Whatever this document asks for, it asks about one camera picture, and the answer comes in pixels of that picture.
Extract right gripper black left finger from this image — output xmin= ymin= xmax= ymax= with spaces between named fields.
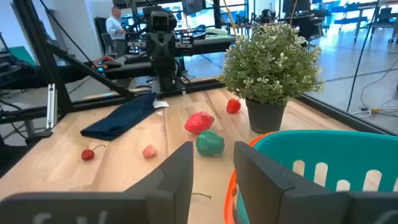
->
xmin=0 ymin=141 xmax=195 ymax=224

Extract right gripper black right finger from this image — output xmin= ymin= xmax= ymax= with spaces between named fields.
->
xmin=233 ymin=141 xmax=398 ymax=224

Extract small pink garlic toy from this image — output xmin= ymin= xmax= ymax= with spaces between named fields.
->
xmin=142 ymin=144 xmax=157 ymax=159

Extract teal basket orange rim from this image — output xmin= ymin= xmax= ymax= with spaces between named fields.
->
xmin=223 ymin=129 xmax=398 ymax=224

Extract green bell pepper toy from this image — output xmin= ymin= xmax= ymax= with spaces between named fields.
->
xmin=195 ymin=129 xmax=225 ymax=157

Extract red bell pepper toy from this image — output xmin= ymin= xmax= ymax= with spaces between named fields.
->
xmin=184 ymin=111 xmax=215 ymax=135

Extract red pepper toy with stem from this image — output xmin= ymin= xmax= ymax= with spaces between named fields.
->
xmin=81 ymin=144 xmax=107 ymax=162

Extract red strawberry toy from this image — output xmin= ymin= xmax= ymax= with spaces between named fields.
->
xmin=226 ymin=98 xmax=242 ymax=114

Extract black desk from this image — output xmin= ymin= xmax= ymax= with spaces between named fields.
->
xmin=55 ymin=34 xmax=237 ymax=82

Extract person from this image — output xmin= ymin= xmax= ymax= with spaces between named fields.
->
xmin=105 ymin=5 xmax=127 ymax=58

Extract white paper tag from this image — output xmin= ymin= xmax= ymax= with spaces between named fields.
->
xmin=152 ymin=100 xmax=170 ymax=110

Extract grey office chair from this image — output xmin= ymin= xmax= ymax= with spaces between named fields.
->
xmin=101 ymin=32 xmax=118 ymax=57

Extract person's hand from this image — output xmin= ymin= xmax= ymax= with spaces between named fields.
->
xmin=91 ymin=55 xmax=116 ymax=70

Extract folded navy cloth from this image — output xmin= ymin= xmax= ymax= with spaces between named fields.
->
xmin=80 ymin=92 xmax=158 ymax=141

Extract potted artificial green plant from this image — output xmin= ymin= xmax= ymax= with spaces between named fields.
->
xmin=218 ymin=23 xmax=325 ymax=134

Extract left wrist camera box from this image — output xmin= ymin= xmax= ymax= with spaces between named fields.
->
xmin=142 ymin=5 xmax=178 ymax=34

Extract black table edge rail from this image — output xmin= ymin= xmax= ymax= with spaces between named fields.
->
xmin=0 ymin=79 xmax=224 ymax=125
xmin=298 ymin=93 xmax=398 ymax=137

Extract black diagonal frame strut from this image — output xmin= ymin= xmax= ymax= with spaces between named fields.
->
xmin=46 ymin=42 xmax=137 ymax=98

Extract yellow hanging cable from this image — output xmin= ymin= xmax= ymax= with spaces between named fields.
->
xmin=289 ymin=0 xmax=298 ymax=26
xmin=222 ymin=0 xmax=239 ymax=40

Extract black frame post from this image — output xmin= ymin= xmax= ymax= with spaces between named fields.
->
xmin=11 ymin=0 xmax=75 ymax=116

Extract aluminium bracket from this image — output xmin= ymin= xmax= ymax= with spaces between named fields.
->
xmin=45 ymin=83 xmax=58 ymax=130

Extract white floor cables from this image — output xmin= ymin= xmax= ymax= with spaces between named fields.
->
xmin=351 ymin=58 xmax=398 ymax=118

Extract black hanging cable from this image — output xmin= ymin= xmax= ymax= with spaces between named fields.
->
xmin=346 ymin=18 xmax=374 ymax=113

